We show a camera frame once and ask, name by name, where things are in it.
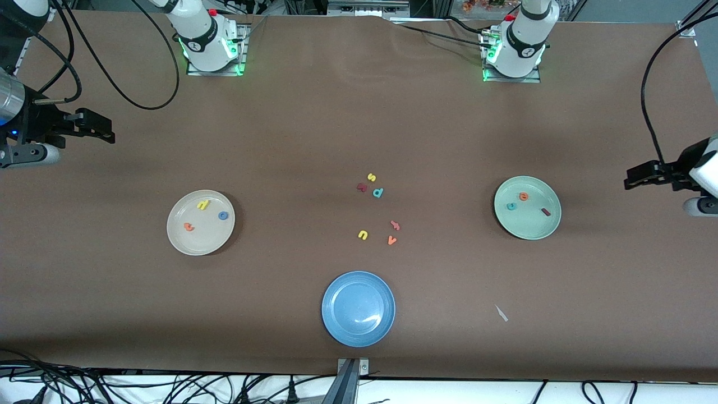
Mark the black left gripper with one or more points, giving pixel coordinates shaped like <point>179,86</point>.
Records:
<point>680,167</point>

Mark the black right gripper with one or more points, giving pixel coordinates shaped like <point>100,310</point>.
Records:
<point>40,122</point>

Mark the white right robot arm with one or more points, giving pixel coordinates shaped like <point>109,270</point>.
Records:
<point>199,33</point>

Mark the green plate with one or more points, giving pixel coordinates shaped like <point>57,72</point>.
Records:
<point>530,224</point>

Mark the beige brown plate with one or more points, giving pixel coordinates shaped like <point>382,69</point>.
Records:
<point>202,241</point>

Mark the small grey tape scrap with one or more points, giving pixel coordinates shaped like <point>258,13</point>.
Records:
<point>501,313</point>

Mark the brown table cover sheet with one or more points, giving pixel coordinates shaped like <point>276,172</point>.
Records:
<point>336,112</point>

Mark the teal letter d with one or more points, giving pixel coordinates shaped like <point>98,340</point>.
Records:
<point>378,192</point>

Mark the black power plug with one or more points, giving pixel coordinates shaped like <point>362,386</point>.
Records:
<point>244,395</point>
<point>291,393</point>

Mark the blue plate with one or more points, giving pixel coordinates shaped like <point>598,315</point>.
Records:
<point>358,309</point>

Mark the aluminium frame profile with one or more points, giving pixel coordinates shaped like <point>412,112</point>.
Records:
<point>695,19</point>

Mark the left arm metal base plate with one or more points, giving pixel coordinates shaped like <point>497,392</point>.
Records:
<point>513,79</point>

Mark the grey metal bracket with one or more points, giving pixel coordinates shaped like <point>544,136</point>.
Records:
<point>367,7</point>

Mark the grey metal camera mount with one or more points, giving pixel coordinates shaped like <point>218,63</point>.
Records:
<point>350,387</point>

